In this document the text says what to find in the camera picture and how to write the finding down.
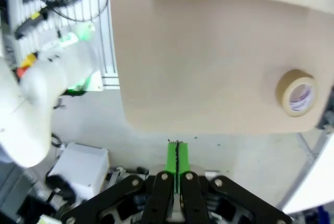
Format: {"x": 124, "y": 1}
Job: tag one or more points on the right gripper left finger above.
{"x": 161, "y": 195}

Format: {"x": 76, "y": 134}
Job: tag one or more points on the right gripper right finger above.
{"x": 193, "y": 195}

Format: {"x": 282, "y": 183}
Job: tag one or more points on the brown packing tape roll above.
{"x": 283, "y": 88}

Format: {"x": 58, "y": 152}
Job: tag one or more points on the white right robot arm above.
{"x": 31, "y": 109}

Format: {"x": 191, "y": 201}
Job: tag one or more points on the white plastic box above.
{"x": 81, "y": 164}

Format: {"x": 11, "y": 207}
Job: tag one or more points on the black connector plug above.
{"x": 61, "y": 186}

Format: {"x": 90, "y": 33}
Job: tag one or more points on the white side table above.
{"x": 321, "y": 177}

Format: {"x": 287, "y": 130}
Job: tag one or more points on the red yellow emergency stop button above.
{"x": 23, "y": 70}

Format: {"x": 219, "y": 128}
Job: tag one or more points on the grey finned control box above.
{"x": 28, "y": 2}

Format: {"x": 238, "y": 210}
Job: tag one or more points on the aluminium frame profile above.
{"x": 109, "y": 38}

